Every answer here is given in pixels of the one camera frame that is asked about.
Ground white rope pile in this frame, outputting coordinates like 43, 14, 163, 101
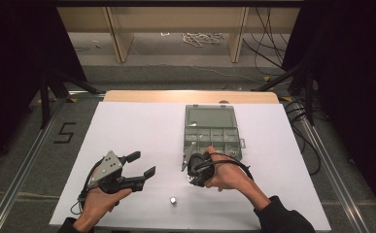
181, 32, 224, 49

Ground black curtain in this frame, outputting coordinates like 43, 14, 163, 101
281, 0, 376, 224
0, 0, 87, 176

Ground black hanging cables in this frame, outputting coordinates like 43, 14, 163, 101
241, 6, 294, 78

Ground clear grey compartment box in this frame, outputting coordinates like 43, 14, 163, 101
183, 103, 247, 163

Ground person's left hand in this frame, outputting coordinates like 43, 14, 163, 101
73, 187, 133, 232

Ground hand-held gripper cable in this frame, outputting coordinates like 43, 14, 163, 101
193, 152, 256, 183
69, 160, 101, 216

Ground left hand-held gripper cable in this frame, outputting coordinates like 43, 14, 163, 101
69, 160, 101, 216

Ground black metal stand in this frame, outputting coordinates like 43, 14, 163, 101
39, 68, 100, 130
253, 61, 317, 126

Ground black floor cables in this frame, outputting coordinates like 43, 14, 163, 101
282, 98, 324, 177

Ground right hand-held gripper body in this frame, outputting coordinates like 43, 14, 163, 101
181, 141, 217, 182

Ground person's right hand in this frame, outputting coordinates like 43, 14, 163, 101
202, 145, 254, 192

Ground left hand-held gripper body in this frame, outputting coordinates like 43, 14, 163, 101
85, 150, 145, 196

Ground beige wooden shelf unit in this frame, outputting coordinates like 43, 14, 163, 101
55, 6, 301, 64

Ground aluminium floor rail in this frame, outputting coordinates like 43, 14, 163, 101
291, 98, 373, 233
0, 90, 107, 233

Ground thin white floor cable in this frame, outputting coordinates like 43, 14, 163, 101
128, 47, 269, 84

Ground right hand-held gripper cable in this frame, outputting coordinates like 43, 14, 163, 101
193, 152, 256, 183

